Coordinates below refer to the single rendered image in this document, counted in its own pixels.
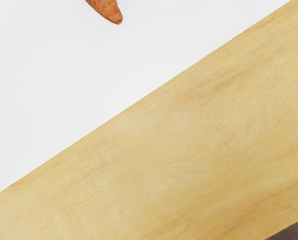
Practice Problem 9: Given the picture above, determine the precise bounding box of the orange carrot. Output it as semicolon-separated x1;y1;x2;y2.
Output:
86;0;123;26

